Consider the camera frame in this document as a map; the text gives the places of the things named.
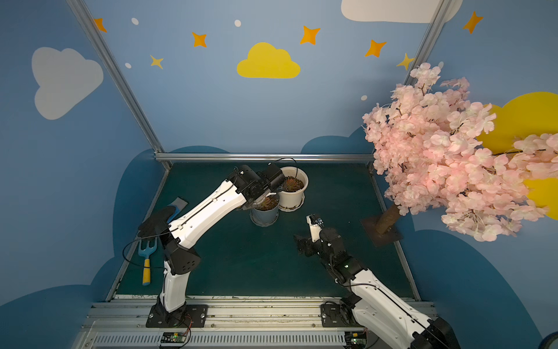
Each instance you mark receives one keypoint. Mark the white plant pot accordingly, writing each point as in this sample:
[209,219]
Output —
[292,195]

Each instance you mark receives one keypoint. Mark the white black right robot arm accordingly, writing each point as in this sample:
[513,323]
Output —
[373,305]

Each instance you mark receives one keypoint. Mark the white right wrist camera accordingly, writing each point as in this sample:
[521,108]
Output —
[316,225]

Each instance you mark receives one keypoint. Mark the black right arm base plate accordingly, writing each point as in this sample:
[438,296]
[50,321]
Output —
[337,315]

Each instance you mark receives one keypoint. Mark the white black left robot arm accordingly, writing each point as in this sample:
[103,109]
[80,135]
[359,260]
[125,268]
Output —
[242,189]

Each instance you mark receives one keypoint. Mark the green circuit board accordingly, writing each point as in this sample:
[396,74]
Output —
[355,340]
[174,338]

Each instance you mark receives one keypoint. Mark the blue garden hand fork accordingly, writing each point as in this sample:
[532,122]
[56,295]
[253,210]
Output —
[145,249]

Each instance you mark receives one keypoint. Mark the right green circuit board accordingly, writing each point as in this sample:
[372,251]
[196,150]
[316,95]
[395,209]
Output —
[355,340]

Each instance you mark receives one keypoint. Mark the white pot saucer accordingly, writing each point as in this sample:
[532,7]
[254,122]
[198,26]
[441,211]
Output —
[290,209]

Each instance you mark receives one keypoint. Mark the blue grey trowel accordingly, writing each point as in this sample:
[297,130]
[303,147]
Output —
[177,206]

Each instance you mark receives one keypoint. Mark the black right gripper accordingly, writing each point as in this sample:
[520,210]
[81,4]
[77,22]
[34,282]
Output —
[303,243]

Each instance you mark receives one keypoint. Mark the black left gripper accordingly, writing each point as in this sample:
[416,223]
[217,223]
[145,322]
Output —
[270,178]

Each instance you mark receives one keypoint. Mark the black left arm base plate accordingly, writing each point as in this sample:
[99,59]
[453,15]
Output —
[193,316]

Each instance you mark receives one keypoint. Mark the black garden glove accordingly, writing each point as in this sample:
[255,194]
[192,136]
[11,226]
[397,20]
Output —
[157,223]

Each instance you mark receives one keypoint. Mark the pink blossom artificial tree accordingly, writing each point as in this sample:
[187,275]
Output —
[427,146]

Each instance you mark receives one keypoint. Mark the dark succulent in white pot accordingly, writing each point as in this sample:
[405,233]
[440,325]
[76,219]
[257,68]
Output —
[292,184]

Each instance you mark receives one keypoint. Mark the left green circuit board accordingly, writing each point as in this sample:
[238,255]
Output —
[174,338]

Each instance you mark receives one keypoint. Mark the brown tree base plate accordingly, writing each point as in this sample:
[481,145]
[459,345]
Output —
[381,230]

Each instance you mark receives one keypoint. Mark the aluminium frame rail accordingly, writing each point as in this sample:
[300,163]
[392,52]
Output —
[302,158]

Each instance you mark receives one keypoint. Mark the blue-grey plant pot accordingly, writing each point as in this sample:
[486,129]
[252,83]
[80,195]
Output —
[264,218]

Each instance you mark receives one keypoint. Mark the red-green succulent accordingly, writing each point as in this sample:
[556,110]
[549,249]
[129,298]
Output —
[268,204]

